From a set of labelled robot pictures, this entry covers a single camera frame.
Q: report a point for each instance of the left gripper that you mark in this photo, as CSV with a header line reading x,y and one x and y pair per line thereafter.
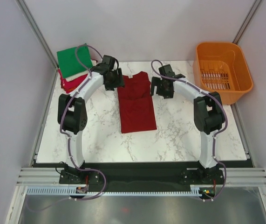
x,y
119,82

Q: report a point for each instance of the aluminium rail profile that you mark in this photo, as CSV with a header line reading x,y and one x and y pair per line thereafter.
x,y
236,177

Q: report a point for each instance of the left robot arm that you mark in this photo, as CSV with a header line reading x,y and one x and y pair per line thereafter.
x,y
72,113

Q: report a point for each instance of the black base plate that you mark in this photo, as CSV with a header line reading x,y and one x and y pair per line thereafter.
x,y
140,176

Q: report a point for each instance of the dark red t shirt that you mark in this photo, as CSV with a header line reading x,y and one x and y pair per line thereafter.
x,y
136,104

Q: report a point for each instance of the green folded t shirt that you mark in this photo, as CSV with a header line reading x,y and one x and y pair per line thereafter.
x,y
68,62

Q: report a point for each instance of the orange plastic basket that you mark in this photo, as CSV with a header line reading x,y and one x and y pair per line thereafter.
x,y
222,67

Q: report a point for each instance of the aluminium frame post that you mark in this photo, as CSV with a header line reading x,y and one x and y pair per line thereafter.
x,y
246,22
36,30

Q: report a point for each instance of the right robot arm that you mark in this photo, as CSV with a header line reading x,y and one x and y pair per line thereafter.
x,y
209,115

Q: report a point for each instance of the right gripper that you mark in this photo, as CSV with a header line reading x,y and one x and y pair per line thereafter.
x,y
156,81

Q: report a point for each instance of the white folded t shirt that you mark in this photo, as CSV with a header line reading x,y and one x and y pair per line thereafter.
x,y
73,77

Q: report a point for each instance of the pink red folded t shirt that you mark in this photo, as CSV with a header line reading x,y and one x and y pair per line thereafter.
x,y
69,86

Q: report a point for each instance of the left aluminium frame post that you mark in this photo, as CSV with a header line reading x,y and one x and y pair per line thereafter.
x,y
36,30

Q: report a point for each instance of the white slotted cable duct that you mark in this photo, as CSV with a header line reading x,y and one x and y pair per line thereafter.
x,y
76,191

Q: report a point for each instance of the right aluminium frame post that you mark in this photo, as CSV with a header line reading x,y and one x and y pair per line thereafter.
x,y
246,22

